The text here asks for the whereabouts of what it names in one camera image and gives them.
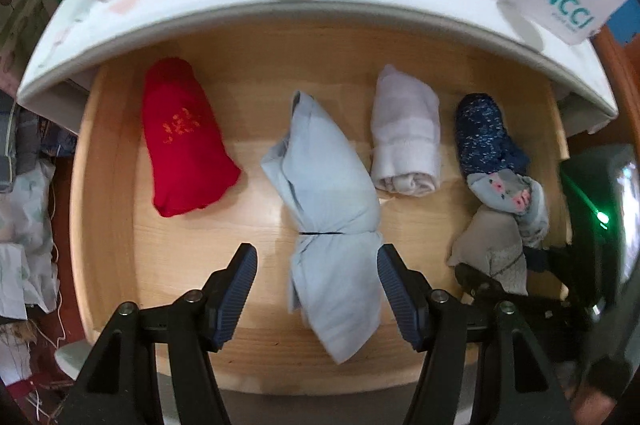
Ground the white floral cloth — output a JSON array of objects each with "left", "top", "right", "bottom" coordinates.
[{"left": 0, "top": 160, "right": 61, "bottom": 321}]

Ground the blue foam mat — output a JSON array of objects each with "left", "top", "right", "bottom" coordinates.
[{"left": 602, "top": 0, "right": 640, "bottom": 46}]

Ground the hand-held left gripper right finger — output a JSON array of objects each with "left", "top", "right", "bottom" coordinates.
[{"left": 376, "top": 242, "right": 576, "bottom": 425}]

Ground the white rolled underwear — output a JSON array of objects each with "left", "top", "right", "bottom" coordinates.
[{"left": 370, "top": 64, "right": 442, "bottom": 198}]

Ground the wooden drawer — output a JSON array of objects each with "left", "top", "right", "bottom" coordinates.
[{"left": 54, "top": 22, "right": 573, "bottom": 411}]

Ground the light blue underwear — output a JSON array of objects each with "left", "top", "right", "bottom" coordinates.
[{"left": 260, "top": 91, "right": 385, "bottom": 365}]

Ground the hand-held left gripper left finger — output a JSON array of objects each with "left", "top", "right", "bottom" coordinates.
[{"left": 55, "top": 242, "right": 260, "bottom": 425}]

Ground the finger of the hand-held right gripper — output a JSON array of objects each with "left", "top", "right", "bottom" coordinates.
[
  {"left": 454, "top": 262, "right": 567, "bottom": 310},
  {"left": 522, "top": 244, "right": 574, "bottom": 277}
]

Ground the navy speckled underwear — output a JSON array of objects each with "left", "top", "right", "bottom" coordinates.
[{"left": 454, "top": 92, "right": 531, "bottom": 178}]

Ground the red underwear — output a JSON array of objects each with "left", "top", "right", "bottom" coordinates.
[{"left": 141, "top": 58, "right": 242, "bottom": 218}]

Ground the grey floral underwear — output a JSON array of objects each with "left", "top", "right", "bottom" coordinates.
[{"left": 466, "top": 169, "right": 551, "bottom": 248}]

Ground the plain grey underwear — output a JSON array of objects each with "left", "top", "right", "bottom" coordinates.
[{"left": 446, "top": 205, "right": 530, "bottom": 296}]

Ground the grey plaid cloth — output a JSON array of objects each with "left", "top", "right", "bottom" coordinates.
[{"left": 0, "top": 95, "right": 76, "bottom": 193}]

